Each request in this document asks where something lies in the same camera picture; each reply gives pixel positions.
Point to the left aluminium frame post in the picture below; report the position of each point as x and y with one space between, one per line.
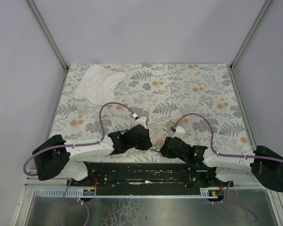
44 28

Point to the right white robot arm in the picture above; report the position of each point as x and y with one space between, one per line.
262 166

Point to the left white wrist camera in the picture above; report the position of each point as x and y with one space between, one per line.
143 121

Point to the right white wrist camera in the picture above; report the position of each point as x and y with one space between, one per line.
179 132

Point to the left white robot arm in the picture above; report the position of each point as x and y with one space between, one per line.
58 157

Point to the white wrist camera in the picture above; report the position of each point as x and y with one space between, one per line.
143 121
179 132

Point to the white slotted cable duct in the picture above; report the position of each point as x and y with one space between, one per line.
186 193

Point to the aluminium cross rail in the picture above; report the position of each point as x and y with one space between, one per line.
33 181

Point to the aluminium frame post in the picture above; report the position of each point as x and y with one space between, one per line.
44 28
267 4

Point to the beige brown stapler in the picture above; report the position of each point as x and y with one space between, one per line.
155 149

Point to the floral patterned table mat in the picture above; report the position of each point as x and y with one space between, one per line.
200 97

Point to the white cloth towel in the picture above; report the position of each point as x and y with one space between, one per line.
97 85

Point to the grey cardboard box sleeve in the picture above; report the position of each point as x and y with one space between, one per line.
170 126

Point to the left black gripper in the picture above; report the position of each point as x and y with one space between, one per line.
141 137

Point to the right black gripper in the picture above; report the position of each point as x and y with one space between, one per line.
168 146

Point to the right aluminium frame post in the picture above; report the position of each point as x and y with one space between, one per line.
267 4

